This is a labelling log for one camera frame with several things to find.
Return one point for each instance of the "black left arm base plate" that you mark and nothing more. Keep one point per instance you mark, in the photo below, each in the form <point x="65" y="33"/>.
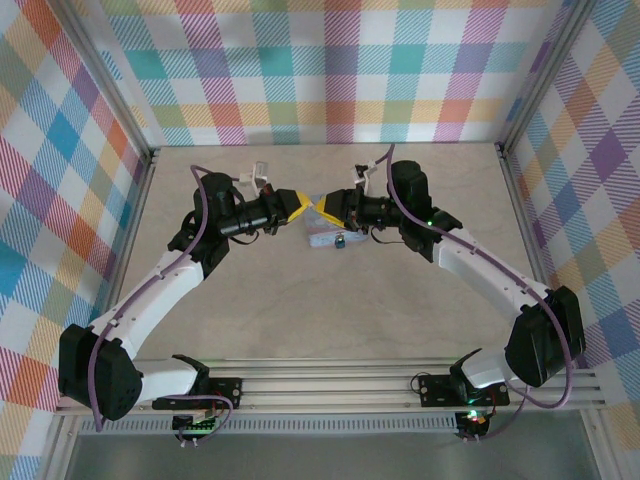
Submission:
<point x="225" y="392"/>

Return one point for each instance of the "small red-lit circuit board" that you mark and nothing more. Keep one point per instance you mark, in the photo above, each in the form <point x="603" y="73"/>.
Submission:
<point x="472" y="420"/>

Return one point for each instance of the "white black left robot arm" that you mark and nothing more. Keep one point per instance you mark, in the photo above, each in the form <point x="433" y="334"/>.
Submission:
<point x="160" y="285"/>

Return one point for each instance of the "aluminium frame post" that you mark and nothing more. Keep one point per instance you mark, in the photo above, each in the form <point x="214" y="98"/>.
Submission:
<point x="100" y="75"/>
<point x="545" y="75"/>

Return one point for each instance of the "aluminium side rail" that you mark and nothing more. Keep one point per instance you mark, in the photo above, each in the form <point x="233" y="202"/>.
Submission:
<point x="534" y="250"/>
<point x="134" y="225"/>

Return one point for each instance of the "wide slotted aluminium rail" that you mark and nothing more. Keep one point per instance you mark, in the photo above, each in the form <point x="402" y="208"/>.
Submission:
<point x="325" y="385"/>

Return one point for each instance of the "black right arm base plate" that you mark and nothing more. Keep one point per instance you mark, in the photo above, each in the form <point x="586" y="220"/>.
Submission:
<point x="435" y="390"/>

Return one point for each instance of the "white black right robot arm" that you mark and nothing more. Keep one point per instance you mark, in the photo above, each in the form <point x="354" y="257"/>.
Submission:
<point x="490" y="275"/>

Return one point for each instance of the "small blue padlock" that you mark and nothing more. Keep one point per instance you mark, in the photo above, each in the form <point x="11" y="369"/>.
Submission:
<point x="340" y="243"/>

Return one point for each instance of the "small green-lit circuit board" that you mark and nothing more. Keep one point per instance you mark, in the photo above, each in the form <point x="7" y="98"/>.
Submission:
<point x="197" y="424"/>

